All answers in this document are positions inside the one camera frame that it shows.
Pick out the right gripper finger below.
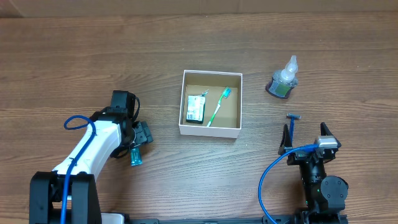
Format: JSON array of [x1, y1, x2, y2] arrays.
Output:
[[278, 124, 293, 156], [320, 122, 341, 148]]

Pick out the red green toothpaste tube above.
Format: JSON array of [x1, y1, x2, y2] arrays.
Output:
[[130, 147, 142, 166]]

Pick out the green white soap packet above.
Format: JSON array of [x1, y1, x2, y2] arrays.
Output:
[[186, 90, 208, 124]]

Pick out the green white toothbrush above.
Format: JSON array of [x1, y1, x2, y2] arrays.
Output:
[[206, 86, 231, 127]]

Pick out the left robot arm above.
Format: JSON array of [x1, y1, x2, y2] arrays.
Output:
[[29, 90, 153, 224]]

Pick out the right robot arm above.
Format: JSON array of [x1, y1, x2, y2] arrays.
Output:
[[282, 123, 349, 224]]

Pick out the blue disposable razor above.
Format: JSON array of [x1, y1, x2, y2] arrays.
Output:
[[287, 113, 301, 142]]

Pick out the purple hand soap pump bottle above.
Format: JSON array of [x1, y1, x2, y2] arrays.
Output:
[[266, 55, 299, 99]]

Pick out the white cardboard box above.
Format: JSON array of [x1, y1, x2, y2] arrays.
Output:
[[178, 70, 243, 139]]

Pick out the right blue cable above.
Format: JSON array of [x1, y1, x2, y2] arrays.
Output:
[[257, 144, 319, 224]]

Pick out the blue cable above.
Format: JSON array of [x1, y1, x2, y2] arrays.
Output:
[[59, 114, 97, 224], [257, 144, 319, 224]]

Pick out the left blue cable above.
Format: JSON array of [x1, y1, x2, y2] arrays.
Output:
[[59, 114, 97, 224]]

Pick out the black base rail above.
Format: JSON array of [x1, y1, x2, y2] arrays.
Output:
[[125, 215, 348, 224]]

